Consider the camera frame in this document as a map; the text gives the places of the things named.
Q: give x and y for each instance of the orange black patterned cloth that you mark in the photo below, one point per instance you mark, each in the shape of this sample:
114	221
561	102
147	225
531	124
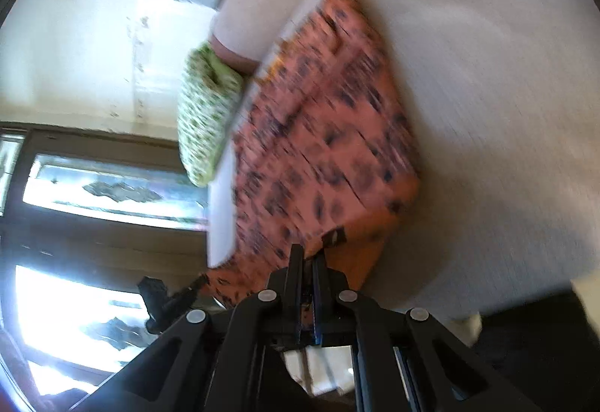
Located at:
318	121

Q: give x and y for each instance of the green white patterned pillow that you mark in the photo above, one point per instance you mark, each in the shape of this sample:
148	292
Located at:
206	112

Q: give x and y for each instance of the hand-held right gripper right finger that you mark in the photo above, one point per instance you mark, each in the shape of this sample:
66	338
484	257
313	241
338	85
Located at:
320	290

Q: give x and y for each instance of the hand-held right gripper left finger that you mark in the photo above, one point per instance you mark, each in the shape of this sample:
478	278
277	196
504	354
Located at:
294	280

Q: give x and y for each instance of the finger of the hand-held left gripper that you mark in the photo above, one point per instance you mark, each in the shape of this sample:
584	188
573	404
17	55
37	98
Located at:
161	304

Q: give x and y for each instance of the stained glass window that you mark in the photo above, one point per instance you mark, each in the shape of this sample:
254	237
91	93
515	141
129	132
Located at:
117	196

